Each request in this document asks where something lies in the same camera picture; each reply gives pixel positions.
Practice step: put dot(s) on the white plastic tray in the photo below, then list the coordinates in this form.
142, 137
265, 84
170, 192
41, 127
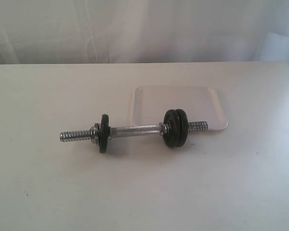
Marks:
150, 103

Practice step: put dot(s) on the chrome threaded dumbbell bar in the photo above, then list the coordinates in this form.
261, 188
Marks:
129, 131

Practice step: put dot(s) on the white background curtain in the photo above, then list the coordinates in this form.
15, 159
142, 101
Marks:
142, 31

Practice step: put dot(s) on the black weight plate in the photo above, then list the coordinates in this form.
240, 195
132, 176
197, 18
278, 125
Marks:
172, 132
104, 132
183, 127

